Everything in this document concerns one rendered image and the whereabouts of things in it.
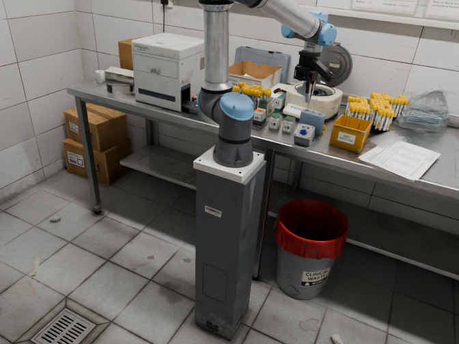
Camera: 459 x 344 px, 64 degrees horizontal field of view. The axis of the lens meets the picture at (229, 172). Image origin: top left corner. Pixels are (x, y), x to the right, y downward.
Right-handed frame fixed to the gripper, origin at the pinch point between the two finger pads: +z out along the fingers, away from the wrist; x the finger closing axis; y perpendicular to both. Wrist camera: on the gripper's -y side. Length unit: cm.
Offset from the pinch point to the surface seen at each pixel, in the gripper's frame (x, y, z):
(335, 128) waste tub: 6.5, -15.6, 6.9
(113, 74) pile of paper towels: 4, 117, 12
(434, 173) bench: 4, -55, 15
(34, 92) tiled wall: 12, 189, 37
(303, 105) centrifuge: -14.0, 6.8, 8.4
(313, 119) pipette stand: 2.0, -4.1, 7.6
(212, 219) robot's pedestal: 55, 11, 36
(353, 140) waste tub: 6.3, -23.6, 9.8
